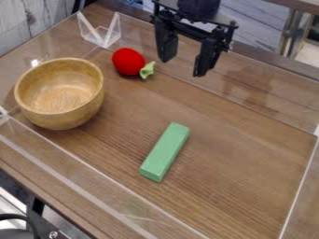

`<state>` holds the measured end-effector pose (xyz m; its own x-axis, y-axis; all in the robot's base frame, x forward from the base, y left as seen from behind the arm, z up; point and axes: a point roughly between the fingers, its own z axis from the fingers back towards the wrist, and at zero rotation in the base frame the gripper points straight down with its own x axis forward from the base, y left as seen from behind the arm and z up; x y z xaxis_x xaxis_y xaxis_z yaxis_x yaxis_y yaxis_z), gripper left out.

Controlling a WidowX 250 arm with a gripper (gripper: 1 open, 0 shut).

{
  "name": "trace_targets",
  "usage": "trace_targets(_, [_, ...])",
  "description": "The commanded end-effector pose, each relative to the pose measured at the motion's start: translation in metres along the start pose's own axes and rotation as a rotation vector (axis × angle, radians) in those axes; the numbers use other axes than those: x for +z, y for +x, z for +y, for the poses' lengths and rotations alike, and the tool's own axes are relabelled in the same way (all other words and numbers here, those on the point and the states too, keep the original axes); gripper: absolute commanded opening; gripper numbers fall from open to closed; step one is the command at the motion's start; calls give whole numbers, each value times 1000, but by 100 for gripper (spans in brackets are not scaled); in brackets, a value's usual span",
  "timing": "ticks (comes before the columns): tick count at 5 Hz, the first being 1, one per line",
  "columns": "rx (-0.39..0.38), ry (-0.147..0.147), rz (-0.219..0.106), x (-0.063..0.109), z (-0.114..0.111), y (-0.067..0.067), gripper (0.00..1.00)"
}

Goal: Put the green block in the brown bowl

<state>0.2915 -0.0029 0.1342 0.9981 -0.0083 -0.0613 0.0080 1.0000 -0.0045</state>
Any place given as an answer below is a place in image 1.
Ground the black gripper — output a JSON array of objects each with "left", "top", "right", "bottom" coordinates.
[{"left": 152, "top": 0, "right": 239, "bottom": 77}]

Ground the green rectangular block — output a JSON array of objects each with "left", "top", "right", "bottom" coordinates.
[{"left": 140, "top": 122, "right": 191, "bottom": 183}]

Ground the brown wooden bowl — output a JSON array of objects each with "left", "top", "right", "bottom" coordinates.
[{"left": 13, "top": 58, "right": 104, "bottom": 131}]

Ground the red plush strawberry toy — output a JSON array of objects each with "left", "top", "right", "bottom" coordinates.
[{"left": 112, "top": 48, "right": 156, "bottom": 79}]

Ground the metal table leg background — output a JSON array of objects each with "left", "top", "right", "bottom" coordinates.
[{"left": 277, "top": 9, "right": 313, "bottom": 59}]

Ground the clear acrylic corner bracket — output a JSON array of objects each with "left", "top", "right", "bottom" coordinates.
[{"left": 76, "top": 12, "right": 121, "bottom": 49}]

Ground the black table leg bracket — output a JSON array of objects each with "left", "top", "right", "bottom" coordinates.
[{"left": 26, "top": 197, "right": 69, "bottom": 239}]

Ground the black cable lower left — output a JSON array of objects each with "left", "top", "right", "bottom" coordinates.
[{"left": 0, "top": 213, "right": 32, "bottom": 239}]

